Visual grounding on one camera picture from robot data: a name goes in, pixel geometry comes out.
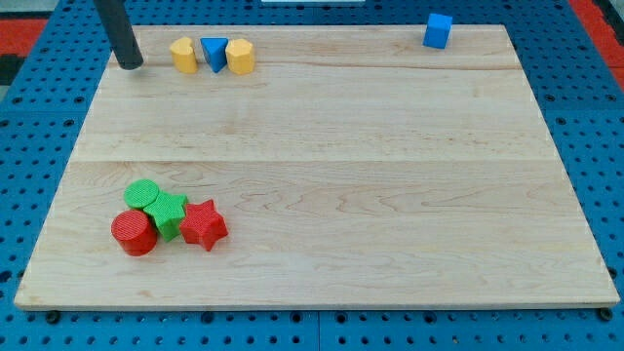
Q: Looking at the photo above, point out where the yellow heart block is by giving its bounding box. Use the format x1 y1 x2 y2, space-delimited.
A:
170 37 198 74

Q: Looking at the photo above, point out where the blue cube block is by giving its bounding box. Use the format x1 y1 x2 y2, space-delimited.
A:
422 13 452 50

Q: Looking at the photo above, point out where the light wooden board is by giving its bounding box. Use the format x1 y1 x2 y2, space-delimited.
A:
15 25 620 311

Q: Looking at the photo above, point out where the red star block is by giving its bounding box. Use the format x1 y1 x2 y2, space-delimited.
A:
178 199 228 252

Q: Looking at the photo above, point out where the yellow hexagon block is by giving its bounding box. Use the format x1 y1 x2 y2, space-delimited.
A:
225 39 255 75

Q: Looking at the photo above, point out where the green star block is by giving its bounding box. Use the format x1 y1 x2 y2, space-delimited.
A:
143 191 188 242

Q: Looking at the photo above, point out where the blue triangle block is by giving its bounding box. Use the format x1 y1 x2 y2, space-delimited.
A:
200 37 228 73

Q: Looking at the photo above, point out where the green cylinder block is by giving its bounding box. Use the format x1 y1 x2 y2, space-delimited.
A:
123 178 160 210

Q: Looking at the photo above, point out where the red cylinder block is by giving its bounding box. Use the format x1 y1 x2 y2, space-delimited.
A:
110 210 157 256

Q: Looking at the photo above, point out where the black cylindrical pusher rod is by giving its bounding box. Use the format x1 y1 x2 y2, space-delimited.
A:
94 0 143 70

